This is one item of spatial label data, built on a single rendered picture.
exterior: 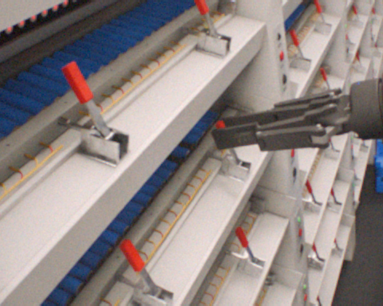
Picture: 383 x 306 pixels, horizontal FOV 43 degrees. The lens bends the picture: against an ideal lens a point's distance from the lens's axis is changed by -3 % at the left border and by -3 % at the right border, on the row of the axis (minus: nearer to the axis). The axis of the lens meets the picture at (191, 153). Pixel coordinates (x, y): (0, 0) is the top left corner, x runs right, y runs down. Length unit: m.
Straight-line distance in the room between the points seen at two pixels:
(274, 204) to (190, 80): 0.44
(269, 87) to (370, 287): 1.17
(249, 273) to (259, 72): 0.33
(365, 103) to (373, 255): 1.42
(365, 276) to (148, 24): 1.43
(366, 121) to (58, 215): 0.38
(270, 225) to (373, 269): 1.03
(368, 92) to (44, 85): 0.37
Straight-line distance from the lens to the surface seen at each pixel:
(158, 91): 0.55
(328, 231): 1.53
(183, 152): 0.74
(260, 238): 0.91
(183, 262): 0.60
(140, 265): 0.52
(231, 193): 0.71
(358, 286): 1.87
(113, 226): 0.61
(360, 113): 0.61
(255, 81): 0.84
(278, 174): 0.92
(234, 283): 0.83
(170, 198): 0.65
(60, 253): 0.39
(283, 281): 1.09
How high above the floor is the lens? 1.33
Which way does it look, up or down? 28 degrees down
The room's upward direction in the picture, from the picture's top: 12 degrees counter-clockwise
